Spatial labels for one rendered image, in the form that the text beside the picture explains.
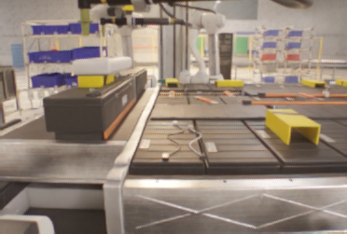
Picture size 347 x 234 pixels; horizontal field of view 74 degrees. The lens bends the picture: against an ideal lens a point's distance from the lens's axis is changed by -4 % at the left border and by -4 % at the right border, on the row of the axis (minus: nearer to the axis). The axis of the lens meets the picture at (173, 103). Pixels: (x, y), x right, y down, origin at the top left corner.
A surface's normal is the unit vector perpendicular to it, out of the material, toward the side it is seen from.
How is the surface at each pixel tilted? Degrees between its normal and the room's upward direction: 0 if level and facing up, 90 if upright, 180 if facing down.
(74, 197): 90
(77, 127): 90
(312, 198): 90
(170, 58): 90
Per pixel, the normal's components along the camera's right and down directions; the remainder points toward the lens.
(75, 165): 0.00, 0.22
